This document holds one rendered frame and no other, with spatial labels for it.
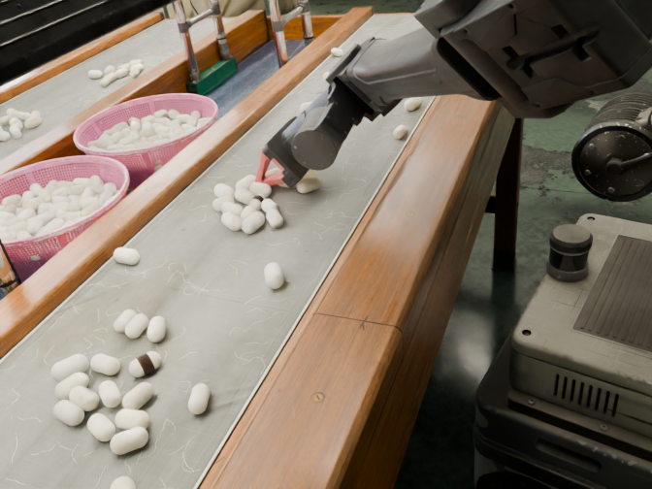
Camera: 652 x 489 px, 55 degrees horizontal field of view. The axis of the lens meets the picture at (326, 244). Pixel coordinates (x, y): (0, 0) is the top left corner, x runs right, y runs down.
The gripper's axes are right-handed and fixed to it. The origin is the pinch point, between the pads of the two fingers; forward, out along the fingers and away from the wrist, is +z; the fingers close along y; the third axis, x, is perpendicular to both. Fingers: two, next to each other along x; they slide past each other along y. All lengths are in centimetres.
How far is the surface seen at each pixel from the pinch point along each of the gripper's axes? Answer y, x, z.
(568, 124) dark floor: -195, 81, 21
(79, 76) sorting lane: -46, -47, 56
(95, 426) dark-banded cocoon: 46.0, 3.6, -3.9
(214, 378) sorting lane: 36.5, 9.4, -7.9
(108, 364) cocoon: 39.0, 1.0, -1.0
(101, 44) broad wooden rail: -65, -54, 60
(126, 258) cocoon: 21.9, -5.7, 6.8
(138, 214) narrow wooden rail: 13.2, -9.0, 9.3
